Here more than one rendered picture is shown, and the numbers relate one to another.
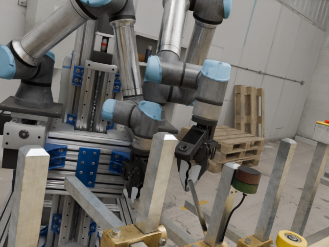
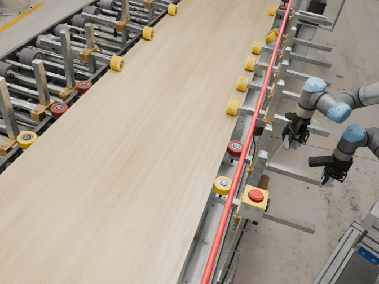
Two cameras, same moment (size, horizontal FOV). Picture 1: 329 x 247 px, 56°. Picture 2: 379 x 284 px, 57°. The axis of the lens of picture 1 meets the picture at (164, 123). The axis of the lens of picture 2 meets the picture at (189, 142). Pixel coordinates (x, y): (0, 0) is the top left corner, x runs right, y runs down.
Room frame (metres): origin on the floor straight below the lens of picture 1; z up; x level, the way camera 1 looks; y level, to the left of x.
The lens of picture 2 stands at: (1.51, -1.14, 1.98)
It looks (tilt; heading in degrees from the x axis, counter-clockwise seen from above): 42 degrees down; 143
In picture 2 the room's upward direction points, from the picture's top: 9 degrees clockwise
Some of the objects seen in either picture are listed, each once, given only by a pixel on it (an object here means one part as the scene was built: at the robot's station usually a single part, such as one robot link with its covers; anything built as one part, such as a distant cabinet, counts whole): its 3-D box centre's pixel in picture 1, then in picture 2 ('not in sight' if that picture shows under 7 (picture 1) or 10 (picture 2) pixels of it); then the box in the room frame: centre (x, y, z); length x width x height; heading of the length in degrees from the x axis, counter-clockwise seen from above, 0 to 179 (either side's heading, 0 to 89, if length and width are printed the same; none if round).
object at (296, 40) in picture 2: not in sight; (305, 43); (0.01, 0.85, 0.95); 0.36 x 0.03 x 0.03; 41
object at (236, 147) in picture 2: not in sight; (234, 154); (0.66, -0.24, 0.85); 0.08 x 0.08 x 0.11
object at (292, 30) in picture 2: not in sight; (282, 61); (0.11, 0.55, 0.91); 0.03 x 0.03 x 0.48; 41
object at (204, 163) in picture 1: (199, 163); (287, 133); (0.81, -0.12, 1.07); 0.05 x 0.02 x 0.09; 61
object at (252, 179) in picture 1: (247, 175); (257, 124); (0.73, -0.23, 1.09); 0.06 x 0.06 x 0.02
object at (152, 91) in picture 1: (157, 85); not in sight; (1.41, 0.06, 1.21); 0.13 x 0.12 x 0.14; 94
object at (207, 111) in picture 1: (205, 110); (305, 110); (0.84, -0.10, 1.21); 0.08 x 0.08 x 0.05
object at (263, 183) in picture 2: not in sight; (261, 191); (0.47, 0.37, 0.04); 0.30 x 0.08 x 0.08; 131
